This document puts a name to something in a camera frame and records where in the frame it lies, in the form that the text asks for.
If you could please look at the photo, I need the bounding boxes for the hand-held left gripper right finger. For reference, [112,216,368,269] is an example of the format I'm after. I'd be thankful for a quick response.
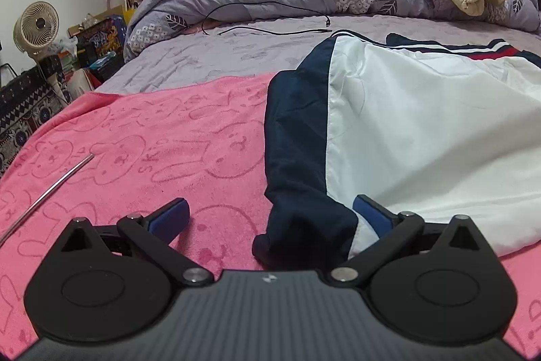
[325,194,485,289]

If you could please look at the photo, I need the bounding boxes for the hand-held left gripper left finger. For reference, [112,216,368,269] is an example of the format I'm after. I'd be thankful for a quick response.
[59,198,214,288]

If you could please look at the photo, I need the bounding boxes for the navy and white jacket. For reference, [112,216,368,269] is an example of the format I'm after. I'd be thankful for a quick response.
[252,30,541,273]

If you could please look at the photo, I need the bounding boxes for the pink bunny print blanket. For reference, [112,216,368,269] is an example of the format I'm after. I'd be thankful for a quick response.
[0,72,541,361]

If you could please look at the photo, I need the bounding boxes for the metal rod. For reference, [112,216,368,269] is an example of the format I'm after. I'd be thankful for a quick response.
[0,153,94,245]

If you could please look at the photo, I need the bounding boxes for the dark patterned bag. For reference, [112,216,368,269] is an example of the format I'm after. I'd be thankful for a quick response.
[0,67,70,176]

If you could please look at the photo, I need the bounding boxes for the purple bed sheet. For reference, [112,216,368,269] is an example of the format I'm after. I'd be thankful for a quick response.
[93,12,541,95]

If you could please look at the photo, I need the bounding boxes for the colourful printed box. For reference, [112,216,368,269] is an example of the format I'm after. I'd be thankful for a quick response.
[78,16,127,68]

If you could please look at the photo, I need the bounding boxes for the beige desk fan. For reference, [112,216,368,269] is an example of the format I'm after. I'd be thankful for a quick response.
[12,1,70,104]

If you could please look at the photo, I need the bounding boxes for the black cable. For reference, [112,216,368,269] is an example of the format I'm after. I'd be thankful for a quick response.
[201,1,334,37]

